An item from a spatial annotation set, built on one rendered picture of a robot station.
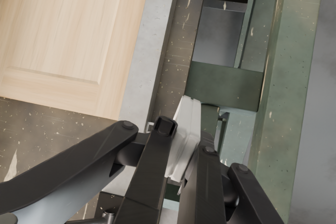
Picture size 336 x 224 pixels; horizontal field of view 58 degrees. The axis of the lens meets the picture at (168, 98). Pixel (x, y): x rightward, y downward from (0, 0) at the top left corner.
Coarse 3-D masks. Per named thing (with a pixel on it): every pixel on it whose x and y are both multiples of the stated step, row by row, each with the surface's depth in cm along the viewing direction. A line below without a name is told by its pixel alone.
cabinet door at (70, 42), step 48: (0, 0) 62; (48, 0) 61; (96, 0) 60; (144, 0) 58; (0, 48) 61; (48, 48) 60; (96, 48) 58; (0, 96) 61; (48, 96) 58; (96, 96) 56
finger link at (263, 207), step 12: (240, 168) 15; (240, 180) 14; (252, 180) 15; (240, 192) 14; (252, 192) 14; (264, 192) 14; (240, 204) 13; (252, 204) 13; (264, 204) 13; (228, 216) 15; (240, 216) 13; (252, 216) 12; (264, 216) 12; (276, 216) 12
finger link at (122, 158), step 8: (136, 136) 16; (144, 136) 16; (128, 144) 15; (136, 144) 15; (144, 144) 15; (120, 152) 15; (128, 152) 15; (136, 152) 15; (120, 160) 15; (128, 160) 15; (136, 160) 16
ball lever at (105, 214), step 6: (102, 216) 49; (108, 216) 48; (114, 216) 49; (66, 222) 43; (72, 222) 43; (78, 222) 44; (84, 222) 45; (90, 222) 46; (96, 222) 47; (102, 222) 48; (108, 222) 48
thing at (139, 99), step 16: (160, 0) 55; (144, 16) 55; (160, 16) 55; (144, 32) 55; (160, 32) 54; (144, 48) 54; (160, 48) 54; (144, 64) 54; (160, 64) 55; (128, 80) 54; (144, 80) 53; (128, 96) 53; (144, 96) 53; (128, 112) 53; (144, 112) 52; (144, 128) 52; (128, 176) 51; (112, 192) 51
